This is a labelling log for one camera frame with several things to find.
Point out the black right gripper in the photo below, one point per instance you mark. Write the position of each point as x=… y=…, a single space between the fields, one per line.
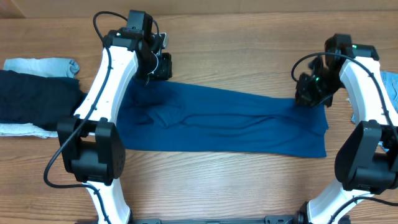
x=306 y=90

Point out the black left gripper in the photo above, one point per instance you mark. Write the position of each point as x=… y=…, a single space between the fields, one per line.
x=166 y=73

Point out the teal blue shirt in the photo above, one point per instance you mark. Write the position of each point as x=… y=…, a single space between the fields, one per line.
x=169 y=116

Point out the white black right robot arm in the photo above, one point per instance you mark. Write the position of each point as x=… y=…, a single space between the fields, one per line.
x=366 y=164

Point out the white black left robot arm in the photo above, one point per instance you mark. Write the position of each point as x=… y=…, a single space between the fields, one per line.
x=90 y=145

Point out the light blue denim shorts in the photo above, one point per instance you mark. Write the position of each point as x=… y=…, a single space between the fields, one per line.
x=390 y=90

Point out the light grey folded towel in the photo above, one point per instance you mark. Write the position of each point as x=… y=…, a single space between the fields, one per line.
x=44 y=67

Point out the folded black garment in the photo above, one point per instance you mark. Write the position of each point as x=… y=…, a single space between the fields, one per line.
x=41 y=101

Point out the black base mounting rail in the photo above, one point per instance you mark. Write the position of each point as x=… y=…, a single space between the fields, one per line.
x=270 y=219

